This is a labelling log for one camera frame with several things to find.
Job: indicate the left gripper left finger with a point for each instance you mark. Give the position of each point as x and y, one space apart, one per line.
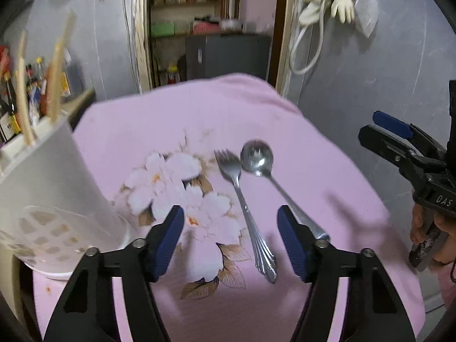
109 294

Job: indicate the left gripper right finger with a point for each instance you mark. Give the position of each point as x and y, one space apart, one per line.
374 310

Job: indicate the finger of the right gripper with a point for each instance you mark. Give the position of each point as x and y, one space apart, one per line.
422 141
412 166

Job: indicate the large steel spoon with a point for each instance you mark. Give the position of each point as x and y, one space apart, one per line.
257 158

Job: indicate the steel fork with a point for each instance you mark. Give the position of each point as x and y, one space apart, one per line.
265 262

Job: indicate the wooden chopstick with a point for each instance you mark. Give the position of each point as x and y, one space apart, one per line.
54 81
23 107

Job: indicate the person's right hand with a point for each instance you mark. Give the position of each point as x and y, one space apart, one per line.
433 237

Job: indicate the white plastic utensil holder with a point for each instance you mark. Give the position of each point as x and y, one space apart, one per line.
52 210

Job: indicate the hanging mesh bag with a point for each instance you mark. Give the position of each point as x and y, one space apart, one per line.
366 16

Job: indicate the white rubber gloves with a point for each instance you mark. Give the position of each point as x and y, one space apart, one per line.
343 9

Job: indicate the pink floral table cloth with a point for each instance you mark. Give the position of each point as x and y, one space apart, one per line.
155 151

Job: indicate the dark grey cabinet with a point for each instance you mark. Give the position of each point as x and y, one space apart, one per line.
213 55

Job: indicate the dark soy sauce bottle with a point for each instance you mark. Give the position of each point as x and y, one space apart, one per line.
9 112

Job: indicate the wooden door frame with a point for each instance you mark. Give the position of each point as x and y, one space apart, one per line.
285 22

